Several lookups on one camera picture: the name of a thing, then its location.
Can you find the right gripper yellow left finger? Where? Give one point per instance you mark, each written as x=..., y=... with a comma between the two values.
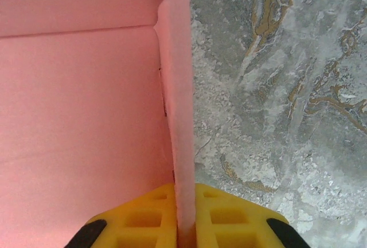
x=160, y=230

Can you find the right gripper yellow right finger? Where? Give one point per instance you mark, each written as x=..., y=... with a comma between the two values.
x=249, y=225

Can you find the pink paper box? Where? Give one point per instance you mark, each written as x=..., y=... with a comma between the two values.
x=86, y=102

